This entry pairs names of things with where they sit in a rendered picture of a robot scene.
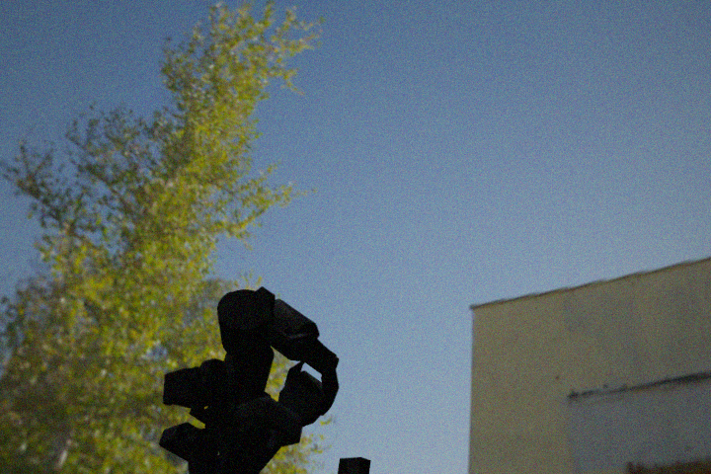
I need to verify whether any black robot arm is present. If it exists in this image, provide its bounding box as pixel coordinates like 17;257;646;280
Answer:
163;286;339;427

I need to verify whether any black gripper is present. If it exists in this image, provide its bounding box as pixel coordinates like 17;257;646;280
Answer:
159;367;303;474

